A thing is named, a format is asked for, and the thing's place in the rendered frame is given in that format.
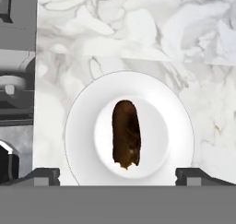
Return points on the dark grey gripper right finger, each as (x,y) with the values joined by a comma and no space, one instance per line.
(190,176)

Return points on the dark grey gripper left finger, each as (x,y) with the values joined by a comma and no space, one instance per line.
(43,175)

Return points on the black rounded object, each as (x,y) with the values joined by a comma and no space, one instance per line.
(8,163)

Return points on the white round plate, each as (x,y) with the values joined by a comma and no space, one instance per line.
(92,135)

